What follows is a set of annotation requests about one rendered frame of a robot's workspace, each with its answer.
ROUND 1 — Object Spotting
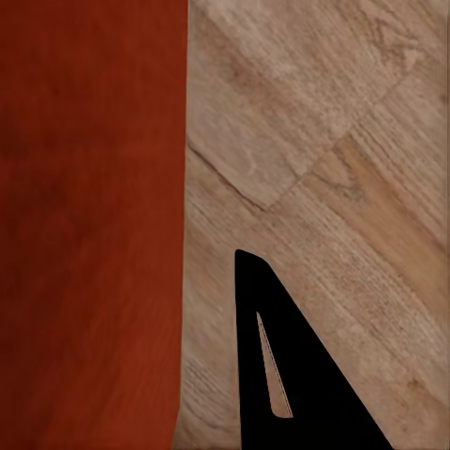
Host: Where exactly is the storage box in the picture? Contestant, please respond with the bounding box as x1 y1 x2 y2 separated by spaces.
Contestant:
0 0 188 450

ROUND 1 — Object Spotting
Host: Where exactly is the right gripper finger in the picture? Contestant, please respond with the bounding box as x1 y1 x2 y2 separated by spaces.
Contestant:
234 249 394 450

